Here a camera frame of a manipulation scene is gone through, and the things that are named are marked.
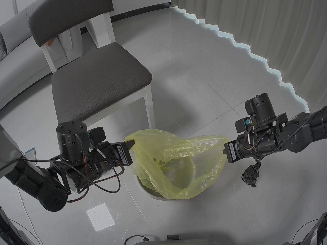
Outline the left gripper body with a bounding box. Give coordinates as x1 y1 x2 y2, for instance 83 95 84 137
88 141 134 174

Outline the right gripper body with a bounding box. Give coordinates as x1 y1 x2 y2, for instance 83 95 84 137
223 133 257 163

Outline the yellow plastic bag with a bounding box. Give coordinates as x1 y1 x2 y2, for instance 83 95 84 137
124 129 229 200

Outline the white trash bin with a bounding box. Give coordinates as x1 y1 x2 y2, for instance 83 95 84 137
134 160 198 201

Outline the crumpled black plastic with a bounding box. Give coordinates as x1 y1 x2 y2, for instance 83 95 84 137
241 161 262 188

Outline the white chair with grey padding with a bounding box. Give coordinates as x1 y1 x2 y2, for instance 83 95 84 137
28 0 156 130

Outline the small white box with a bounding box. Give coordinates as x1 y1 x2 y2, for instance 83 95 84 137
25 148 37 163

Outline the white curtain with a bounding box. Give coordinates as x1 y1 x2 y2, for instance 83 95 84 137
171 0 327 113

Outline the pale grey sofa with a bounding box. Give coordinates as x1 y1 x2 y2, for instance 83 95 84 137
0 0 86 112

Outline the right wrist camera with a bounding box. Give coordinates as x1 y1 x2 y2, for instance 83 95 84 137
235 118 248 135

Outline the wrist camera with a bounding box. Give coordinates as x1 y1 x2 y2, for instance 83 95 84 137
235 118 248 135
88 127 107 144

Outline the black cable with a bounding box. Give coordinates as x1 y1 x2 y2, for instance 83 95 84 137
122 235 151 245
88 158 126 194

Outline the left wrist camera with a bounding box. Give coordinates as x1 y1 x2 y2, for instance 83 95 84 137
88 127 107 144

